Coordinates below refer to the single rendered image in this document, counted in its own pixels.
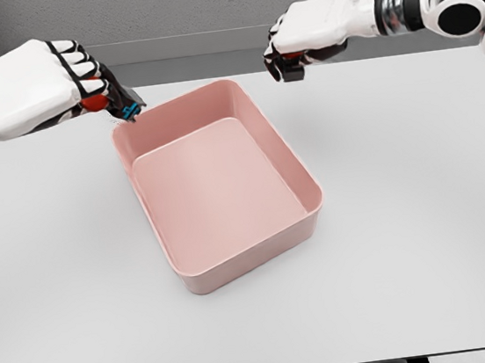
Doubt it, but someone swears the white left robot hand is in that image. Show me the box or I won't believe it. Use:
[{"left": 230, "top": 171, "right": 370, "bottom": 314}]
[{"left": 0, "top": 28, "right": 130, "bottom": 141}]

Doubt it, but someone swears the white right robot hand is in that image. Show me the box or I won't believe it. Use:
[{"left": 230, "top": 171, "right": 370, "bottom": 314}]
[{"left": 257, "top": 0, "right": 367, "bottom": 84}]

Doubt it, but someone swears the pink rectangular plastic basket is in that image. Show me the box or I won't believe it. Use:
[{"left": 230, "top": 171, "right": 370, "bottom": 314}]
[{"left": 106, "top": 68, "right": 335, "bottom": 304}]

